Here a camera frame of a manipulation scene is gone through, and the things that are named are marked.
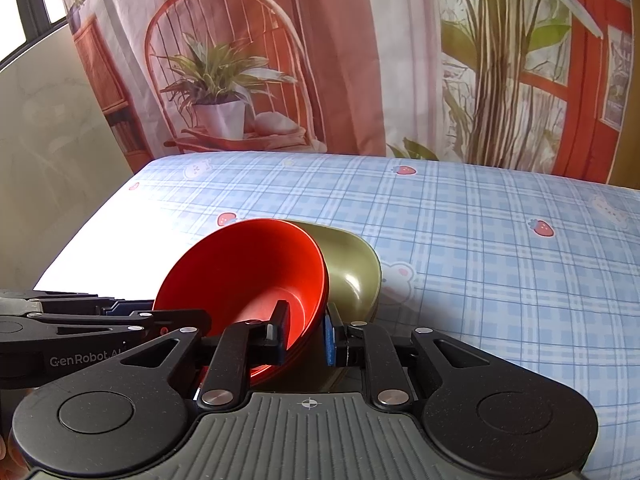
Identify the printed curtain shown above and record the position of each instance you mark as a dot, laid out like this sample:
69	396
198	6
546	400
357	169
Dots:
350	50

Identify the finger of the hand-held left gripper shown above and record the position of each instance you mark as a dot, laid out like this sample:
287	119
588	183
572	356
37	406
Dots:
170	325
90	306

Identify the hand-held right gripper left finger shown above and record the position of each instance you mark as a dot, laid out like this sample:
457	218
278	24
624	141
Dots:
278	335

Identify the green bowl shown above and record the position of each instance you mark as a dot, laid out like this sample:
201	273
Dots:
350	270

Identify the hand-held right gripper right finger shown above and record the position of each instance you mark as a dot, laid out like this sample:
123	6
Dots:
328	342

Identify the window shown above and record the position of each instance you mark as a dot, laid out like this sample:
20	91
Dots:
25	5

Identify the red bowl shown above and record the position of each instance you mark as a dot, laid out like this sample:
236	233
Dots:
240	270

